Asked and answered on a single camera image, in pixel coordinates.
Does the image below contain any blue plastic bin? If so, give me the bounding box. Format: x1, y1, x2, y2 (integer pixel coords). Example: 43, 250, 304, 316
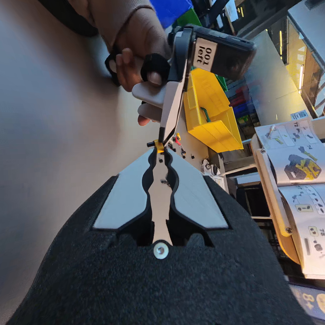
150, 0, 193, 28

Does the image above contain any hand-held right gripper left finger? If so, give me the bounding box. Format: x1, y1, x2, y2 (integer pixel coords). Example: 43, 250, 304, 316
94, 147, 155, 235

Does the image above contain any person's left forearm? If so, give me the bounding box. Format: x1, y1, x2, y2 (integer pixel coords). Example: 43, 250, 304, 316
66, 0, 155, 51

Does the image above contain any stack of coloured crates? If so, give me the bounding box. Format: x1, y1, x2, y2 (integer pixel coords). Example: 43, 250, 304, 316
229, 84, 255, 121

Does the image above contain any grey desk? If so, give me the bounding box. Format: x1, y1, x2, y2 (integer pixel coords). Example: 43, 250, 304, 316
0, 0, 226, 315

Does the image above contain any pile of black red pieces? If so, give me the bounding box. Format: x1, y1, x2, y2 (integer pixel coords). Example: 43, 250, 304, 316
168, 132, 187, 159

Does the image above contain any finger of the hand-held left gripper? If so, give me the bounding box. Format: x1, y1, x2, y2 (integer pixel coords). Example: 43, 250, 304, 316
159, 76, 188, 144

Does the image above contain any yellow plastic bin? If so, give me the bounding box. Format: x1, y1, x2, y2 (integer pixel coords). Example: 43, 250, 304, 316
183, 67, 244, 153

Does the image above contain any green plastic bin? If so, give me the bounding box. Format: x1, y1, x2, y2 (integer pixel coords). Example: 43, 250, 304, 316
175, 8, 229, 92

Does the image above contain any open instruction manual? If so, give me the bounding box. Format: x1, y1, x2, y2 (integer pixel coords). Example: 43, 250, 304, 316
254, 120, 325, 279

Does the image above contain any small yellow black building piece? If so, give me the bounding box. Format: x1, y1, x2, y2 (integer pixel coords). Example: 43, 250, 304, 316
147, 140, 165, 154

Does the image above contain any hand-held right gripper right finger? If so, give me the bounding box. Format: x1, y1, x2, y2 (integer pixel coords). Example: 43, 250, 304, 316
165, 148, 229, 235

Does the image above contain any person's left hand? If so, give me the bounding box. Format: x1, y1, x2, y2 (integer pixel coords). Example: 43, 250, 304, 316
84, 0, 174, 127

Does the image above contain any blue cardboard box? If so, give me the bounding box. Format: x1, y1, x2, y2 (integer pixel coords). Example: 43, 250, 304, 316
289, 284, 325, 321

